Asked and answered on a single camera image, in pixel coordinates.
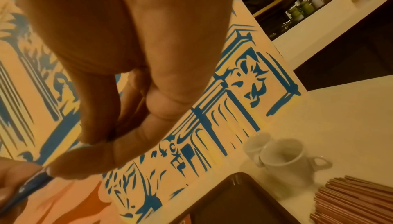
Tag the white-topped bar counter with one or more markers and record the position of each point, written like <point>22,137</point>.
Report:
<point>344,33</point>

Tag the dark brown tray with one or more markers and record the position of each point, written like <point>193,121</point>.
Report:
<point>239,203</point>

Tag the small white cup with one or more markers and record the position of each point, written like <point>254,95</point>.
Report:
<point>285,162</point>
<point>255,146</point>

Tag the single blue sweetener sachet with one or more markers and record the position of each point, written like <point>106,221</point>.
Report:
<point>27,189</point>

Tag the person's right hand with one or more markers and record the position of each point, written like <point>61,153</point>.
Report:
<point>141,29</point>

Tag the person's left hand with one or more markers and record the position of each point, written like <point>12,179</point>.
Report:
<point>13,184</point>

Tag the wooden shelving unit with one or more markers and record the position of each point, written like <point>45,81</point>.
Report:
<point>288,2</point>

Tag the bundle of red stir sticks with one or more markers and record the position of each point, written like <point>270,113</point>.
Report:
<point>356,202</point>

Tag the row of red Nescafe sachets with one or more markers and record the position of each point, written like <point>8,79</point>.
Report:
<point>184,219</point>

